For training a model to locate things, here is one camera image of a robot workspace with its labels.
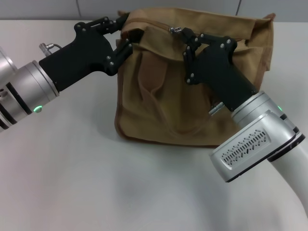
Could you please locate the khaki canvas food bag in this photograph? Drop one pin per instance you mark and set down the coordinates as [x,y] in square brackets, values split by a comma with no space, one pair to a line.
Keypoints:
[168,108]

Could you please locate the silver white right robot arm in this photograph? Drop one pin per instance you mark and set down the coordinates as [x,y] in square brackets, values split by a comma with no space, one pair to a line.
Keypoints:
[252,134]

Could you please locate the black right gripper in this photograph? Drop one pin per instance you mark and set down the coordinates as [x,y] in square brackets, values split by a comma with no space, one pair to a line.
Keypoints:
[216,69]

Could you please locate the silver metal zipper pull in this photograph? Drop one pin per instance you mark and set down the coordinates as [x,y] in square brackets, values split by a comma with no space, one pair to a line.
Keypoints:
[175,29]

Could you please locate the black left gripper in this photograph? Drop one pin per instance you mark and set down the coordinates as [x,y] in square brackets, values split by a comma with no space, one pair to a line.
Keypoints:
[81,57]

